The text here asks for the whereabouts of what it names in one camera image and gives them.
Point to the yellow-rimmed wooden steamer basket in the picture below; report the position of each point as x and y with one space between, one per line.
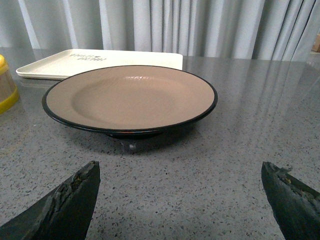
9 93

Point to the grey pleated curtain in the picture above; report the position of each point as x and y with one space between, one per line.
281 30

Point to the brown plate with black rim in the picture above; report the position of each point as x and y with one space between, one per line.
131 100

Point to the white bear-print tray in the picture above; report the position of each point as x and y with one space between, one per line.
74 61

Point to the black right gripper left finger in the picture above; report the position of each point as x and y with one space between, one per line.
65 213

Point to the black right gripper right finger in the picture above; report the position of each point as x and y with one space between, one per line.
295 205

